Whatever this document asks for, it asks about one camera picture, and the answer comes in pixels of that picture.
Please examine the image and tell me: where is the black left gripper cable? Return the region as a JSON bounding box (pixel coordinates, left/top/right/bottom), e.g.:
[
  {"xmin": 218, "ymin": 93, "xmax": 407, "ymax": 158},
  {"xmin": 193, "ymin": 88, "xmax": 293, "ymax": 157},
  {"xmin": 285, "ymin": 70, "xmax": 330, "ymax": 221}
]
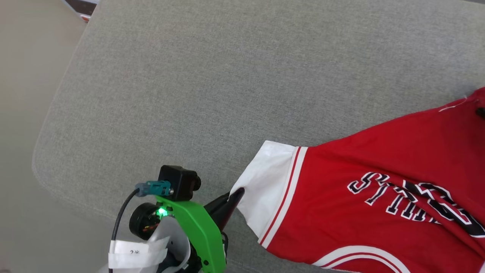
[{"xmin": 109, "ymin": 188, "xmax": 141, "ymax": 273}]

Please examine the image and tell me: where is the red and white basketball jersey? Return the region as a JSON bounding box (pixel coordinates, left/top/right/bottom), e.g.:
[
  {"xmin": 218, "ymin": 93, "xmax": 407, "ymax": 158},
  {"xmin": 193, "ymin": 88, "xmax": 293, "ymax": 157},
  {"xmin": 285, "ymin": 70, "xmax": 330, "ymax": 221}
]
[{"xmin": 229, "ymin": 87, "xmax": 485, "ymax": 273}]

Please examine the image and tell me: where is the white tape label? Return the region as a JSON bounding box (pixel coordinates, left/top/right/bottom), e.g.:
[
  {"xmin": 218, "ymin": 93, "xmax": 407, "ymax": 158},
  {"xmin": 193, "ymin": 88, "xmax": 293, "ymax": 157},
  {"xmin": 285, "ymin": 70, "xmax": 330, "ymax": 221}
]
[{"xmin": 108, "ymin": 237, "xmax": 169, "ymax": 270}]

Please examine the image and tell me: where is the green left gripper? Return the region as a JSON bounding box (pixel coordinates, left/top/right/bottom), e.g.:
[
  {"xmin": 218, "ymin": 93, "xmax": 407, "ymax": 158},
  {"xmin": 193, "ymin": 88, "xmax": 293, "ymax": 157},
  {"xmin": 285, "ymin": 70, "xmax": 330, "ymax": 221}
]
[{"xmin": 129, "ymin": 188, "xmax": 246, "ymax": 273}]

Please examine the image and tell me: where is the teal left camera connector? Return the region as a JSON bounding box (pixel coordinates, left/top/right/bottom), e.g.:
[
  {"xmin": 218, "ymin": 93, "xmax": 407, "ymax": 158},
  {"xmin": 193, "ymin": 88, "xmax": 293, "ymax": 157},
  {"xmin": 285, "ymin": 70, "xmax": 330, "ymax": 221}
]
[{"xmin": 135, "ymin": 180, "xmax": 173, "ymax": 197}]

